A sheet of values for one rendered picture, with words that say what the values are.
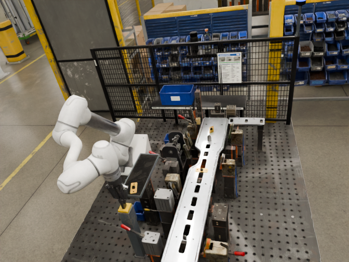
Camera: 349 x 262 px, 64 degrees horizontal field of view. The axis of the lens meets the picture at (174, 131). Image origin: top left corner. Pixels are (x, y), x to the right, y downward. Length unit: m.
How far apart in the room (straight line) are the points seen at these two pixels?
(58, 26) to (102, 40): 0.64
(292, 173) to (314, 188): 0.93
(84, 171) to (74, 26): 3.17
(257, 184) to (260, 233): 0.42
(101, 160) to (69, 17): 3.15
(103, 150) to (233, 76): 1.64
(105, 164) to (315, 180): 2.52
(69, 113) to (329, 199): 2.54
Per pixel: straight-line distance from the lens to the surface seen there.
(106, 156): 1.33
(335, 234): 2.98
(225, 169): 1.96
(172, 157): 1.94
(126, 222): 1.68
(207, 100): 2.67
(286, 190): 2.25
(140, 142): 2.46
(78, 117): 1.83
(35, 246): 3.35
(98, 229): 2.20
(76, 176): 1.30
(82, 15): 4.17
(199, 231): 1.64
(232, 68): 2.61
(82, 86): 4.66
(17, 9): 11.82
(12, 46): 9.30
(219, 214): 1.66
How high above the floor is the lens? 2.34
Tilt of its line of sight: 35 degrees down
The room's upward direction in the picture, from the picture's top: 10 degrees counter-clockwise
